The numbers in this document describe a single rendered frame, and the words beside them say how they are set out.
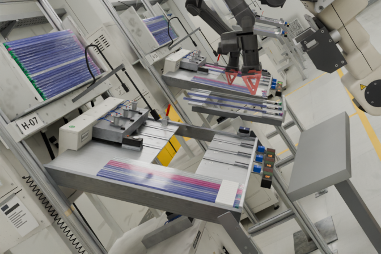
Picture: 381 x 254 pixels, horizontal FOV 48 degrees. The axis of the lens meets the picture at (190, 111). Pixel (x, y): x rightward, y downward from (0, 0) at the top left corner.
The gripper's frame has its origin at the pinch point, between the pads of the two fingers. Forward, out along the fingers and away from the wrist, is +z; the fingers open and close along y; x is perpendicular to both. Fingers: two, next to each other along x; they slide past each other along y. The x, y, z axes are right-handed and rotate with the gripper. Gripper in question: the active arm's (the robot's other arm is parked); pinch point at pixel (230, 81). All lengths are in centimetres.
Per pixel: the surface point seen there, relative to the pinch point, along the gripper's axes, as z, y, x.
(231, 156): 18, 63, 9
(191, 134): 20.1, 38.7, -12.9
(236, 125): 19.4, 15.0, 7.1
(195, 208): 20, 107, 1
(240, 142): 17.7, 44.9, 11.3
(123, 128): 11, 70, -37
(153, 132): 17, 53, -29
